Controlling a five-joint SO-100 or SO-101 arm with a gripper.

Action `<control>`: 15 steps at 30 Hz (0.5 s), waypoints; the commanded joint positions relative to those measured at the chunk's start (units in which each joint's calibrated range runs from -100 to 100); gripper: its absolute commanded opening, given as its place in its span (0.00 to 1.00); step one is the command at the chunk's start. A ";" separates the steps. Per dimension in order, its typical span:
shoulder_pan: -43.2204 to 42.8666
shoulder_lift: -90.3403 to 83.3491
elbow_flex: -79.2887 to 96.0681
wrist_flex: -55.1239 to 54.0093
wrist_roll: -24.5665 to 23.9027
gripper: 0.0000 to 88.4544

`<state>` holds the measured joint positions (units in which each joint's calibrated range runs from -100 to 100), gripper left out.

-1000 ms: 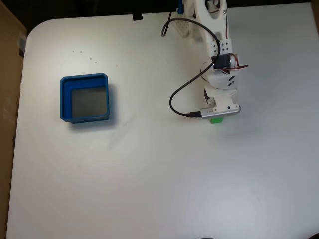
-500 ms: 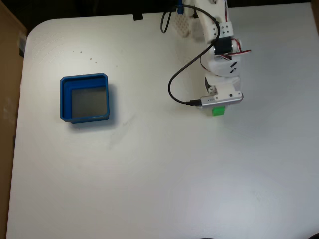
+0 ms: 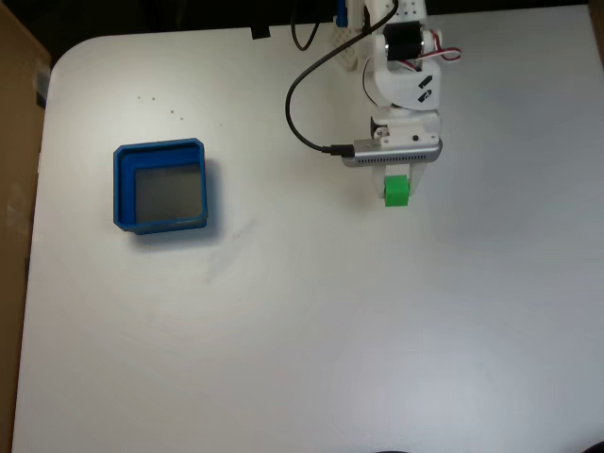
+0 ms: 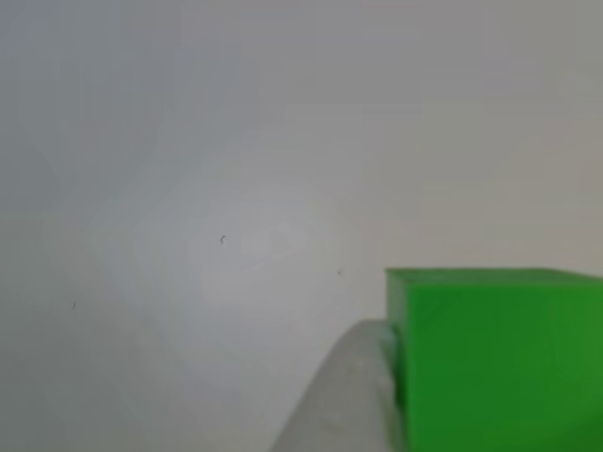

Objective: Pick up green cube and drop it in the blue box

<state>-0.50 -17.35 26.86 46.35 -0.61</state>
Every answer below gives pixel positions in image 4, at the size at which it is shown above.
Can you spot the green cube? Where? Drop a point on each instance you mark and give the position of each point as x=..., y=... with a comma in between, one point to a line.
x=499, y=367

